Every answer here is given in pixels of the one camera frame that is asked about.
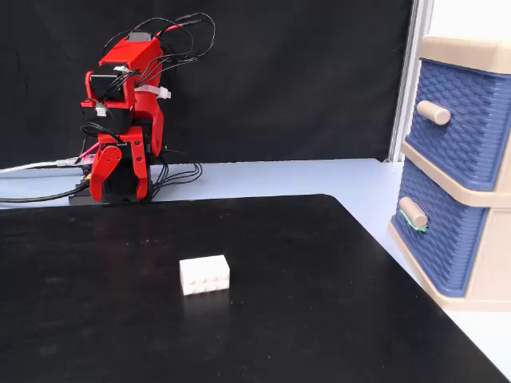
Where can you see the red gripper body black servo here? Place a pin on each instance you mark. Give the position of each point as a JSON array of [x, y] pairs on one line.
[[109, 119]]

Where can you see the green rubber band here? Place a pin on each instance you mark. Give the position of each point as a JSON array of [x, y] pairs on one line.
[[407, 218]]

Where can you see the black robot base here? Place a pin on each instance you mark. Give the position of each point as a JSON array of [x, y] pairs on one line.
[[120, 187]]

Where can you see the black backdrop cloth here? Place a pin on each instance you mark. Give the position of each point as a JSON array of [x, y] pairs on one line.
[[279, 80]]

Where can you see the black table mat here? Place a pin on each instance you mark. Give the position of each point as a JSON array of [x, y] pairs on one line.
[[120, 319]]

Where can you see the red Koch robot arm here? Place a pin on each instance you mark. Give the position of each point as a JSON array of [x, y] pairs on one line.
[[148, 115]]

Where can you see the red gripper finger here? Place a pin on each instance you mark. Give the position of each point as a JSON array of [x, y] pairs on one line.
[[139, 159], [104, 167]]

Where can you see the beige plastic drawer cabinet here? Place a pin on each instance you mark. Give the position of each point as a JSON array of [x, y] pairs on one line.
[[495, 259]]

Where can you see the aluminium frame post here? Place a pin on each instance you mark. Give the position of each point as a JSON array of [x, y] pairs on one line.
[[411, 80]]

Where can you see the controller circuit board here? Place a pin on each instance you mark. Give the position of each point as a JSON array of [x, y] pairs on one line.
[[87, 159]]

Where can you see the white toy brick block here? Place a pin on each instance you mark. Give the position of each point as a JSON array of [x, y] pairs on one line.
[[203, 275]]

